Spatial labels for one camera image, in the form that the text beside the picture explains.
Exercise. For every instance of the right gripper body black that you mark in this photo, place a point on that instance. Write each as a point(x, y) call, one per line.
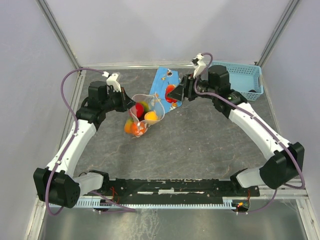
point(188, 82)

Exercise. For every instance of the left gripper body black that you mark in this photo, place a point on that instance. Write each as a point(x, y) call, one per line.
point(116, 101)

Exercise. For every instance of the red apple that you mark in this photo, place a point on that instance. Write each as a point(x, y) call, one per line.
point(139, 110)

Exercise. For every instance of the green orange mango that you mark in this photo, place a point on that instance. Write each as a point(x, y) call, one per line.
point(128, 126)

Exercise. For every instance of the yellow green round fruit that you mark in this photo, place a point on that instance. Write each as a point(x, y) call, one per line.
point(145, 106)

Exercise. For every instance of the clear zip top bag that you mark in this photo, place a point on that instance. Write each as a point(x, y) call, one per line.
point(154, 105)

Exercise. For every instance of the orange fruit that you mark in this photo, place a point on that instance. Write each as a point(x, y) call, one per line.
point(138, 129)

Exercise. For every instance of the small yellow fruit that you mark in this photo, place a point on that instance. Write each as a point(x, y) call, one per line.
point(151, 116)

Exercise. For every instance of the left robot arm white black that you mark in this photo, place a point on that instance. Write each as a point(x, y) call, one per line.
point(56, 184)

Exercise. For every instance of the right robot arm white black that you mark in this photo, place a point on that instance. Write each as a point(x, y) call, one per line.
point(284, 160)

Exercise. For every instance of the blue patterned cloth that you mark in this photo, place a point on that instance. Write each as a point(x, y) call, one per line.
point(164, 82)

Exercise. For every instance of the light blue plastic basket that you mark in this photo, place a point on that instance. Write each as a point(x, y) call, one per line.
point(244, 78)

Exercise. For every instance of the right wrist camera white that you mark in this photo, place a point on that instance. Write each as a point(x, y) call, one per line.
point(198, 64)

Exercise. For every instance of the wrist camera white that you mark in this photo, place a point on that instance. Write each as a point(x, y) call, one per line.
point(198, 64)
point(112, 80)

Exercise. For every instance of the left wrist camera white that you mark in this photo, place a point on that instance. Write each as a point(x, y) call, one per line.
point(112, 80)

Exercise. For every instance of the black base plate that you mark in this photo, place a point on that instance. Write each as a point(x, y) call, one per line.
point(174, 191)

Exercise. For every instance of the light blue cable duct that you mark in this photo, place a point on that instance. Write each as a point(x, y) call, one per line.
point(100, 203)

